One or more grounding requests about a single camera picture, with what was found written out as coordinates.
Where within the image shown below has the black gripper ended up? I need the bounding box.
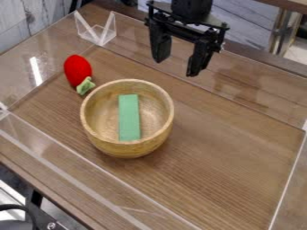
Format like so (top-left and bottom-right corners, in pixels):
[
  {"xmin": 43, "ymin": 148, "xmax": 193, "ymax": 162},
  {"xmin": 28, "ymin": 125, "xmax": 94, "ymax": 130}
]
[{"xmin": 146, "ymin": 0, "xmax": 231, "ymax": 77}]

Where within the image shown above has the red plush strawberry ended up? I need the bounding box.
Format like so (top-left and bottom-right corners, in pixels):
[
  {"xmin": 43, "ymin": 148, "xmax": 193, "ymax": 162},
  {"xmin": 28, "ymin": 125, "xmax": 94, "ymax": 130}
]
[{"xmin": 64, "ymin": 55, "xmax": 97, "ymax": 95}]

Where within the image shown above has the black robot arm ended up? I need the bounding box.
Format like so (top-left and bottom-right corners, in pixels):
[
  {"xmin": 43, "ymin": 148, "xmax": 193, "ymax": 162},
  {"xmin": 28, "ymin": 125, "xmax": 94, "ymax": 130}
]
[{"xmin": 146, "ymin": 0, "xmax": 231, "ymax": 77}]

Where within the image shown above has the green rectangular block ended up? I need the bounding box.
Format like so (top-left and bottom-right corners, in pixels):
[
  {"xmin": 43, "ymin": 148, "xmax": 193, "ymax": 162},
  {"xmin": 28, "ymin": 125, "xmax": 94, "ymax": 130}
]
[{"xmin": 119, "ymin": 94, "xmax": 141, "ymax": 141}]

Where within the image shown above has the wooden bowl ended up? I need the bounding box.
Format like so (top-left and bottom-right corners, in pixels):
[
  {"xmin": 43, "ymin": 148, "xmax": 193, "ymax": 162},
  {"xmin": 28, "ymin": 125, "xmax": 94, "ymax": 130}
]
[{"xmin": 80, "ymin": 79, "xmax": 174, "ymax": 158}]

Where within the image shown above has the metal table leg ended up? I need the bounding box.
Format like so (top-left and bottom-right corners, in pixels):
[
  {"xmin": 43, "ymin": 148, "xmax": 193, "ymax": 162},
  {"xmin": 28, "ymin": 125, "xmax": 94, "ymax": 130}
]
[{"xmin": 269, "ymin": 9, "xmax": 302, "ymax": 57}]

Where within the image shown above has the clear acrylic corner bracket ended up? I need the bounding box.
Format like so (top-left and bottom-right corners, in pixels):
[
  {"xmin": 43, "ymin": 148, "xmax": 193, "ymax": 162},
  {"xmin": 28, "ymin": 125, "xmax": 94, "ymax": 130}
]
[{"xmin": 74, "ymin": 11, "xmax": 117, "ymax": 47}]

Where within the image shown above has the black table frame bracket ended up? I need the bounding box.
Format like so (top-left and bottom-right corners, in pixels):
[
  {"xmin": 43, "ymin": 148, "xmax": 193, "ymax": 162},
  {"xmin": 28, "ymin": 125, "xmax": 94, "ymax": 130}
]
[{"xmin": 26, "ymin": 190, "xmax": 67, "ymax": 230}]

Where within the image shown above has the black cable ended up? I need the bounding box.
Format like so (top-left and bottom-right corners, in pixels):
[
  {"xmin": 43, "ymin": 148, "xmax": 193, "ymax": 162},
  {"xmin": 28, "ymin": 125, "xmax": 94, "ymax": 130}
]
[{"xmin": 0, "ymin": 204, "xmax": 39, "ymax": 230}]

